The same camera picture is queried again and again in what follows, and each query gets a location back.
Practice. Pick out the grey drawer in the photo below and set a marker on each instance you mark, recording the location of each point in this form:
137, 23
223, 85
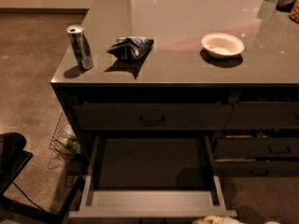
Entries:
264, 115
252, 148
150, 181
258, 168
169, 117

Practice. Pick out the dark grey counter cabinet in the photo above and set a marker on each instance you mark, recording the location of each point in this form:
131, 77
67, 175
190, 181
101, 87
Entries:
177, 69

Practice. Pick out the white paper bowl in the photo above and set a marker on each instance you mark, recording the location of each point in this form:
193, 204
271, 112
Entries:
222, 46

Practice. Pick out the crumpled blue chip bag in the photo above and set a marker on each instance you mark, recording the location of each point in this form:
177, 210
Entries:
131, 48

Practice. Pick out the silver blue drink can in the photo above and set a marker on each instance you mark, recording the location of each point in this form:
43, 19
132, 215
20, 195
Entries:
80, 46

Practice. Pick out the wire basket on floor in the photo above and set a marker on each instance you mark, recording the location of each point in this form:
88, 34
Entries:
64, 145

